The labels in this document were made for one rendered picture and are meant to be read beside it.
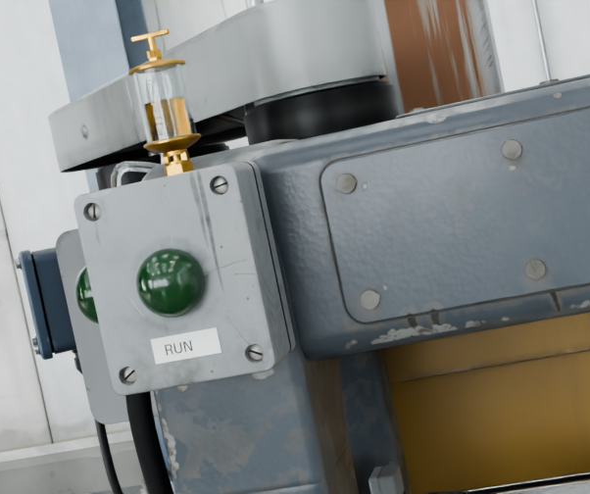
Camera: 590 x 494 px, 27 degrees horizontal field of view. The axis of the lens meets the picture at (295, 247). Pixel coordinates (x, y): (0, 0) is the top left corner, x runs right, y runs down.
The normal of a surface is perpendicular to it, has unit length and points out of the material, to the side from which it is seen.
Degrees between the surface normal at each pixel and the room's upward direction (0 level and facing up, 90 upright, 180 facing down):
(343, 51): 90
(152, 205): 90
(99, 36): 90
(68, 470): 90
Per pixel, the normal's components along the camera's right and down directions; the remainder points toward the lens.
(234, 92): -0.87, 0.21
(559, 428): -0.20, 0.09
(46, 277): 0.24, 0.00
